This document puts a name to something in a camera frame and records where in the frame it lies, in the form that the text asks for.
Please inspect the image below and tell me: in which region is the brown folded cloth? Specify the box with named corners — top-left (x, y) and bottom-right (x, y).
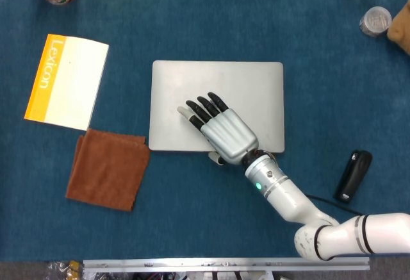
top-left (65, 128), bottom-right (151, 212)

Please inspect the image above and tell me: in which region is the black cable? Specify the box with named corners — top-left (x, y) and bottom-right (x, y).
top-left (304, 194), bottom-right (365, 215)

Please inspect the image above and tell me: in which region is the brown plush toy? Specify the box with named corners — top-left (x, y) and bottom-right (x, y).
top-left (386, 0), bottom-right (410, 53)

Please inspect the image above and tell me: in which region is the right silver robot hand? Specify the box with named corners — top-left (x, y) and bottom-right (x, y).
top-left (176, 92), bottom-right (259, 166)

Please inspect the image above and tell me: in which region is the yellow white Lexicon book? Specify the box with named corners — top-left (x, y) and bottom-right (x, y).
top-left (24, 33), bottom-right (110, 131)

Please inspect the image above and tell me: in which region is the small clear lidded jar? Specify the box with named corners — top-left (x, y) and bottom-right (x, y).
top-left (359, 6), bottom-right (393, 38)

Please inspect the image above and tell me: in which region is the blue carpeted table surface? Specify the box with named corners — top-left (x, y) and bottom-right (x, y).
top-left (0, 0), bottom-right (410, 263)

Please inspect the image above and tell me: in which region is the aluminium rail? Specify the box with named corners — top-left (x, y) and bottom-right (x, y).
top-left (83, 256), bottom-right (371, 274)

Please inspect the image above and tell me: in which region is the silver laptop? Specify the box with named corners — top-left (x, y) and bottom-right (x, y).
top-left (148, 60), bottom-right (286, 154)

